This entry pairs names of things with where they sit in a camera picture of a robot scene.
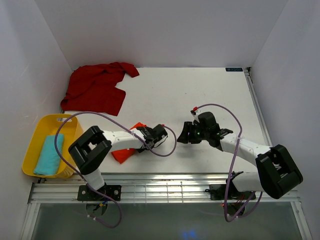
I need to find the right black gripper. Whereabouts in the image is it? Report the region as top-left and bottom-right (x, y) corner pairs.
(177, 121), (209, 144)

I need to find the orange t shirt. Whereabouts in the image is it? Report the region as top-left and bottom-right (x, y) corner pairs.
(103, 122), (147, 164)

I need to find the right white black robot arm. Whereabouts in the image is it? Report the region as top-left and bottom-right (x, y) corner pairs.
(177, 110), (303, 199)

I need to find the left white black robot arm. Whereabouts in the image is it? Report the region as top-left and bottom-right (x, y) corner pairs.
(68, 124), (168, 200)

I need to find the dark red t shirt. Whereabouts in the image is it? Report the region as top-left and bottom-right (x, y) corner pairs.
(60, 62), (140, 116)

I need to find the blue table label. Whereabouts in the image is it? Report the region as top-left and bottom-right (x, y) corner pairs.
(225, 67), (243, 72)

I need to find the yellow plastic tray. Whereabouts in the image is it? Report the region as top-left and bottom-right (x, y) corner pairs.
(22, 113), (83, 179)

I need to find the teal folded t shirt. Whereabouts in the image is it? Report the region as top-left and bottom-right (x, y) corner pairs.
(33, 135), (61, 176)

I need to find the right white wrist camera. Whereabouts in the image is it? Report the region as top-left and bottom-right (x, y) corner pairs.
(190, 107), (202, 124)

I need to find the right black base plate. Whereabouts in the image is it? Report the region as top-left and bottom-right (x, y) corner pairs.
(204, 184), (252, 201)

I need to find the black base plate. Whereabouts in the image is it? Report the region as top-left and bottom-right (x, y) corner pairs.
(204, 184), (252, 201)
(76, 184), (122, 202)

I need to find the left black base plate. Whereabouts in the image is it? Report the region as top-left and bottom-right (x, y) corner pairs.
(76, 184), (122, 202)

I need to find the aluminium rail frame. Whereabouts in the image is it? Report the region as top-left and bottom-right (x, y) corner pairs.
(21, 67), (312, 240)

